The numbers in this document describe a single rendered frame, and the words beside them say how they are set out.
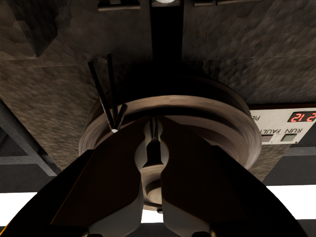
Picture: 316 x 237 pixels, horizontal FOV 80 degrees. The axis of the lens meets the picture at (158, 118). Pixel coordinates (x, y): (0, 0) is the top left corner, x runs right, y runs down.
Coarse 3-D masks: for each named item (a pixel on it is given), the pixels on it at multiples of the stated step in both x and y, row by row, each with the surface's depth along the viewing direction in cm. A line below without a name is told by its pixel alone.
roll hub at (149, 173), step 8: (152, 152) 38; (160, 152) 38; (152, 160) 37; (160, 160) 36; (144, 168) 37; (152, 168) 37; (160, 168) 37; (144, 176) 42; (152, 176) 42; (144, 184) 44; (152, 184) 43; (160, 184) 42; (144, 192) 48; (152, 192) 43; (160, 192) 43; (144, 200) 52; (152, 200) 47; (160, 200) 47; (144, 208) 54; (152, 208) 54; (160, 208) 54
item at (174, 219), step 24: (168, 120) 12; (168, 144) 9; (192, 144) 9; (168, 168) 8; (192, 168) 8; (216, 168) 8; (168, 192) 7; (192, 192) 7; (216, 192) 7; (168, 216) 7; (192, 216) 6; (216, 216) 6; (240, 216) 6
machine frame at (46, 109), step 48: (48, 0) 32; (96, 0) 32; (144, 0) 32; (192, 0) 32; (288, 0) 32; (48, 48) 38; (96, 48) 38; (144, 48) 38; (192, 48) 38; (240, 48) 38; (288, 48) 39; (0, 96) 54; (48, 96) 54; (96, 96) 54; (288, 96) 55; (48, 144) 71; (288, 144) 72
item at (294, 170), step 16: (0, 128) 951; (0, 144) 868; (16, 144) 878; (288, 160) 765; (304, 160) 762; (0, 176) 769; (16, 176) 766; (32, 176) 763; (48, 176) 760; (272, 176) 722; (288, 176) 719; (304, 176) 716; (0, 192) 723; (16, 192) 720; (32, 192) 718; (144, 224) 627; (160, 224) 625; (304, 224) 608
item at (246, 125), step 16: (160, 80) 39; (176, 80) 39; (192, 80) 40; (128, 96) 39; (144, 96) 35; (160, 96) 35; (176, 96) 35; (192, 96) 35; (208, 96) 36; (224, 96) 40; (96, 112) 44; (128, 112) 38; (208, 112) 38; (224, 112) 38; (240, 112) 38; (96, 128) 41; (240, 128) 42; (256, 128) 42; (80, 144) 45; (256, 144) 46
